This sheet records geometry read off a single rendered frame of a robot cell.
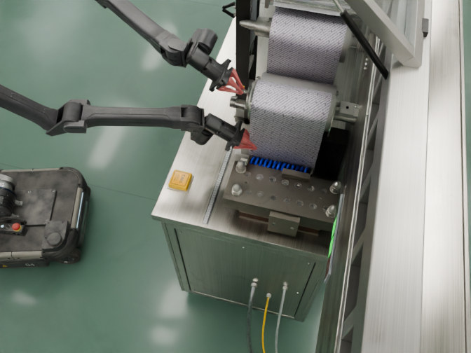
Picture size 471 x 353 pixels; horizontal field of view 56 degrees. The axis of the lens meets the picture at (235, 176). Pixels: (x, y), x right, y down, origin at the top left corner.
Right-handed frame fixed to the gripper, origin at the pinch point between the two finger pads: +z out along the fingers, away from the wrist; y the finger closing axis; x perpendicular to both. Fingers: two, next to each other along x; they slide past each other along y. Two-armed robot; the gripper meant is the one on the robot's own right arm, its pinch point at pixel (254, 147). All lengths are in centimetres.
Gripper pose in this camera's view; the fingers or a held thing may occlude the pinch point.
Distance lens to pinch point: 154.1
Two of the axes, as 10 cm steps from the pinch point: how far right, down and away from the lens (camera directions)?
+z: 8.5, 4.4, 2.7
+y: -2.6, 8.1, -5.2
